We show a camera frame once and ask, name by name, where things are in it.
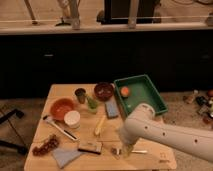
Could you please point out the black and white knife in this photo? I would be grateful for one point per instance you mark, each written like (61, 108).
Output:
(48, 119)

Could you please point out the dark metal cup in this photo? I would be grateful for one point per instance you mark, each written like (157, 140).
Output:
(80, 94)

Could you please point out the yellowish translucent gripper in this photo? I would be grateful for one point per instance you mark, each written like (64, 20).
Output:
(126, 150)

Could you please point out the green plastic bottle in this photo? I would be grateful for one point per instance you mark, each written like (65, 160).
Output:
(92, 104)

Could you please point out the light wooden table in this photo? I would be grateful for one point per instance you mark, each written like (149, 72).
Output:
(158, 157)

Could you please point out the white round container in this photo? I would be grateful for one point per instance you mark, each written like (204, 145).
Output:
(72, 119)

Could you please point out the yellow banana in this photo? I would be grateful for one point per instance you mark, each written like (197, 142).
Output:
(98, 127)

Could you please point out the blue cloth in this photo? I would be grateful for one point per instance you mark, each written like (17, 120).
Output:
(64, 157)

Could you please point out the brown scrub brush block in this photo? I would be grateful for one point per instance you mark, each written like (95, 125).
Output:
(91, 147)

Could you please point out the blue sponge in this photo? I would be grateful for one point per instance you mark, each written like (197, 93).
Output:
(111, 109)

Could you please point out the orange plastic bowl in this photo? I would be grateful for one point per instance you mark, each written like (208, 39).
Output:
(60, 107)

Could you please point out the red grape bunch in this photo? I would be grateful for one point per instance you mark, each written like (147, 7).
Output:
(49, 145)

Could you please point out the silver metal fork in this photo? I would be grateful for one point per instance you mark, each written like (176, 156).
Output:
(117, 151)

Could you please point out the orange fruit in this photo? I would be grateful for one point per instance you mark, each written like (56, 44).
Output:
(125, 91)

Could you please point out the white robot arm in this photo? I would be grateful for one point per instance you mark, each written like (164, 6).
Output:
(141, 124)

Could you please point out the dark red bowl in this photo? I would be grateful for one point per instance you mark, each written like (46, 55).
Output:
(103, 91)

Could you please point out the green plastic tray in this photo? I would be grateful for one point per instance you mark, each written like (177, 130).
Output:
(142, 90)

